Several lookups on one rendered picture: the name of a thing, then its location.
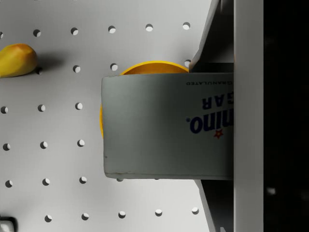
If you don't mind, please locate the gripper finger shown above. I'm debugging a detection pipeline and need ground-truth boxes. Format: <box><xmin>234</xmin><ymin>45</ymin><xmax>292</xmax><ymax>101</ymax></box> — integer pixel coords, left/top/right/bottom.
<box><xmin>195</xmin><ymin>180</ymin><xmax>234</xmax><ymax>232</ymax></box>
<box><xmin>189</xmin><ymin>0</ymin><xmax>234</xmax><ymax>73</ymax></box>

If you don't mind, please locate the white and yellow carton box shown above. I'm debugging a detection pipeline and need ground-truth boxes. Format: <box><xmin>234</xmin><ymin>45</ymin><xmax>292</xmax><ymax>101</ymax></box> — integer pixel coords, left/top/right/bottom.
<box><xmin>100</xmin><ymin>72</ymin><xmax>234</xmax><ymax>181</ymax></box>

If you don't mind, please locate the yellow bowl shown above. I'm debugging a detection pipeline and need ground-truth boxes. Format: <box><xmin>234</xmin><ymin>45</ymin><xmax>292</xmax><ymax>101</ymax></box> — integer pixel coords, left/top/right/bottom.
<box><xmin>99</xmin><ymin>60</ymin><xmax>189</xmax><ymax>140</ymax></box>

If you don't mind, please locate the banana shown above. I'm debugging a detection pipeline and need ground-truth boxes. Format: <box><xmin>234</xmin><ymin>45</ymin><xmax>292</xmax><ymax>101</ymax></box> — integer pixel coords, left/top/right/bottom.
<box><xmin>0</xmin><ymin>43</ymin><xmax>38</xmax><ymax>78</ymax></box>

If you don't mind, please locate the small white bottle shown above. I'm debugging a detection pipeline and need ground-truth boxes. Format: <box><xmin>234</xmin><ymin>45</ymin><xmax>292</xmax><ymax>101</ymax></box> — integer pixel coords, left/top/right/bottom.
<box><xmin>0</xmin><ymin>217</ymin><xmax>15</xmax><ymax>232</ymax></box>

